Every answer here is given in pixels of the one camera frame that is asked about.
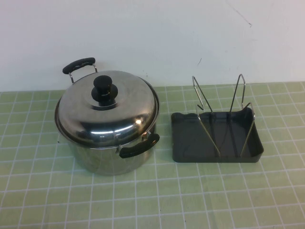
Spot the steel lid with black knob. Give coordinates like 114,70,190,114
58,70,158,146

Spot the stainless steel cooking pot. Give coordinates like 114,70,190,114
54,56,160,176

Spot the green checkered tablecloth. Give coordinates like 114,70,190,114
0,81,305,229

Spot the grey tray wire lid rack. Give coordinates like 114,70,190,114
171,74,264,164

